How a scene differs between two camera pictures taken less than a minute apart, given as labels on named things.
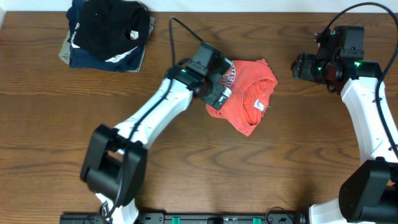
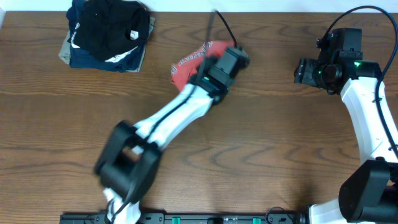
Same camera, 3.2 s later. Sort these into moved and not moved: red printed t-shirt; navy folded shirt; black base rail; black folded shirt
Moved: red printed t-shirt
Not moved: black base rail; navy folded shirt; black folded shirt
